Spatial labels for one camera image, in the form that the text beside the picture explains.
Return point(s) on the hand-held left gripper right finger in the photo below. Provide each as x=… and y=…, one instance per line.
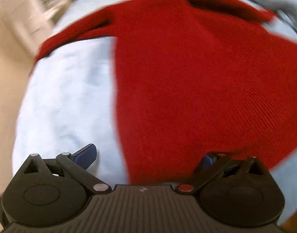
x=207, y=160

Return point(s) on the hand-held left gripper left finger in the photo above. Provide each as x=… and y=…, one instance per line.
x=86, y=154

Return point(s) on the red knit sweater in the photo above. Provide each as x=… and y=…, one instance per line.
x=187, y=82

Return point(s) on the light blue bed sheet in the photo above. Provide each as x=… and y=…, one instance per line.
x=66, y=106

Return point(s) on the white shelf unit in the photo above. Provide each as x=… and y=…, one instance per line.
x=34, y=9

